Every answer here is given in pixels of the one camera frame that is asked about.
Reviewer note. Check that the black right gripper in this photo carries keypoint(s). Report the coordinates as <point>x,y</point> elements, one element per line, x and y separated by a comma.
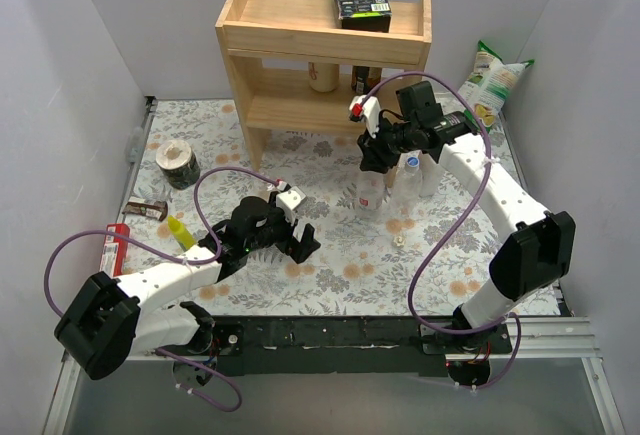
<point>375,146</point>

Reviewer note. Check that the yellow-green glue bottle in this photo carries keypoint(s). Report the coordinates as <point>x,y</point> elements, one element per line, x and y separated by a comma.
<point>180,233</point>

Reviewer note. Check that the red rectangular box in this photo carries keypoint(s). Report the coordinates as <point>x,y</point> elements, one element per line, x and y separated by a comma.
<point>114,250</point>

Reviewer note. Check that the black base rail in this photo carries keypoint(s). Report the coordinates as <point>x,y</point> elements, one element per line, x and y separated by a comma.
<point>262,345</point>

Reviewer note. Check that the small metallic bottle cap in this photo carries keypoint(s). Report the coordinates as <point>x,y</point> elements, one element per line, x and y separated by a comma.
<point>399,241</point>

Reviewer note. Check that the dark jar on shelf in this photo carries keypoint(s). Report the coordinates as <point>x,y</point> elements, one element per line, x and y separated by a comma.
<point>364,78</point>

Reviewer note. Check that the cream bottle on shelf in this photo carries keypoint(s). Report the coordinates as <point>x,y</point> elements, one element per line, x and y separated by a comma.
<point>323,77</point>

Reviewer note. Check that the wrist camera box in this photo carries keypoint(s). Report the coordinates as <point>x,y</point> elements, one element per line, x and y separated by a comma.
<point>365,108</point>
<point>289,200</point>

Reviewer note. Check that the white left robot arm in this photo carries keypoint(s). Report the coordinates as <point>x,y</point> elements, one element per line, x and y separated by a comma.
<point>112,318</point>

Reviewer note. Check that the light wooden shelf unit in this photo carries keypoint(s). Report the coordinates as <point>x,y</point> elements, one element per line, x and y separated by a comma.
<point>268,99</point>

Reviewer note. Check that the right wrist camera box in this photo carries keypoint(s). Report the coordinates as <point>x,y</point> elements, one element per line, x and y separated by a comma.
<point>365,108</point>

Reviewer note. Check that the green chips bag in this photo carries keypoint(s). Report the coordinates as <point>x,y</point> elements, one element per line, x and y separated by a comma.
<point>490,83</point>

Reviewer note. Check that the clear red-label water bottle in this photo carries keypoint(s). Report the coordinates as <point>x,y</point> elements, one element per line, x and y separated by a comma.
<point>370,194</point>

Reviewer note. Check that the floral patterned table mat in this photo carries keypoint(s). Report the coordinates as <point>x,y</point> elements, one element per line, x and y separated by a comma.
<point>357,270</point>

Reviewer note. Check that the brown chocolate bar wrapper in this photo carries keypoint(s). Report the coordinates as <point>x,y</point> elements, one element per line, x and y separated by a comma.
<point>156,210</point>

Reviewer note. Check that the tape roll with black band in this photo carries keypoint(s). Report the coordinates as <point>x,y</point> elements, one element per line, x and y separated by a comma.
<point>178,162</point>

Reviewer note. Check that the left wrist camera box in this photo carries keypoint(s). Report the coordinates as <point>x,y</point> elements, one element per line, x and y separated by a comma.
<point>289,200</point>

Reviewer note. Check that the blue white Pocari cap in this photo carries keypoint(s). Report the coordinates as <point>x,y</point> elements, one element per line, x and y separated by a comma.
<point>412,162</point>

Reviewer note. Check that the white bottle with black cap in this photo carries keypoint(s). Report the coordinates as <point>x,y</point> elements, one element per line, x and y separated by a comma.
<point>431,176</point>

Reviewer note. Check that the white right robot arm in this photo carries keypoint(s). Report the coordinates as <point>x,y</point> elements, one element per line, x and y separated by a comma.
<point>536,244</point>

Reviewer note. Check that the clear Pocari Sweat bottle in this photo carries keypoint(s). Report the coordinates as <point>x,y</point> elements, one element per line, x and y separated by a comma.
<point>406,191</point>

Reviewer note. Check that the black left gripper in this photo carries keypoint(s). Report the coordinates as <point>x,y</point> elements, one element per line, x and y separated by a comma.
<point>288,241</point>

